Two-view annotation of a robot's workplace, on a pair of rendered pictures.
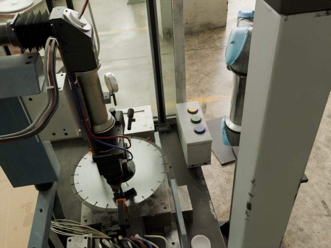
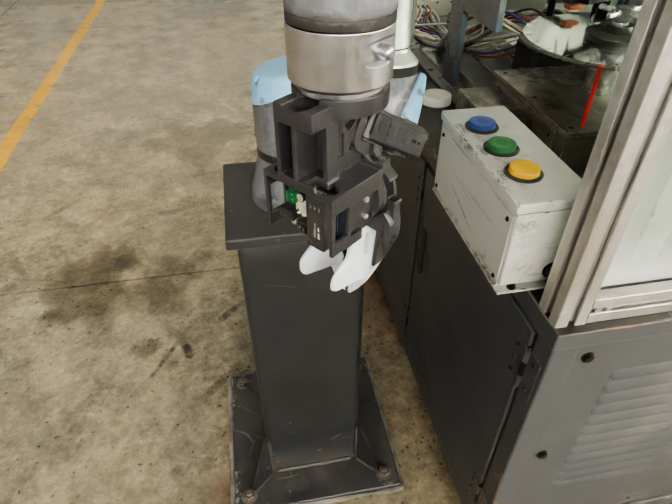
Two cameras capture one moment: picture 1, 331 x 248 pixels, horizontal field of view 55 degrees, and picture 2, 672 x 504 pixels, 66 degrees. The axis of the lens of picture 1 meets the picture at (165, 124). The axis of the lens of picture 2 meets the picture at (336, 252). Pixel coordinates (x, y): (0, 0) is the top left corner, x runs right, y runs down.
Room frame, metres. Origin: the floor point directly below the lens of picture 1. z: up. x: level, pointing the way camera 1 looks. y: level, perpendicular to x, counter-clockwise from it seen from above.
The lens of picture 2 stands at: (1.73, -0.43, 1.25)
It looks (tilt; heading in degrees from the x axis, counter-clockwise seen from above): 39 degrees down; 174
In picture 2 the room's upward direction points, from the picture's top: straight up
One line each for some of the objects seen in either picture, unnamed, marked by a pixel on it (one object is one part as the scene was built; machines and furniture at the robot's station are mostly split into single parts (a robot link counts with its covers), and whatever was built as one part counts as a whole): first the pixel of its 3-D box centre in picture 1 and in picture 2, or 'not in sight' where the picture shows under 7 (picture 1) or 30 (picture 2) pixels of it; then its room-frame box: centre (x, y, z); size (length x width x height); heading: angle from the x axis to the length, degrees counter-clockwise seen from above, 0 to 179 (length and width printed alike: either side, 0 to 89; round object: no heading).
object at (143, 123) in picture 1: (134, 132); not in sight; (1.12, 0.15, 0.82); 0.18 x 0.18 x 0.15; 5
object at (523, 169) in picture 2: (192, 110); (523, 173); (1.16, -0.13, 0.90); 0.04 x 0.04 x 0.02
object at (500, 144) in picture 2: (195, 119); (500, 148); (1.09, -0.14, 0.90); 0.04 x 0.04 x 0.02
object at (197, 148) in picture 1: (192, 133); (500, 192); (1.08, -0.12, 0.82); 0.28 x 0.11 x 0.15; 5
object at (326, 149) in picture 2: not in sight; (333, 160); (1.37, -0.40, 1.05); 0.09 x 0.08 x 0.12; 134
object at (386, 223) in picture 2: not in sight; (371, 220); (1.37, -0.37, 0.99); 0.05 x 0.02 x 0.09; 44
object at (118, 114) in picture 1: (117, 136); not in sight; (0.71, 0.15, 1.17); 0.06 x 0.05 x 0.20; 176
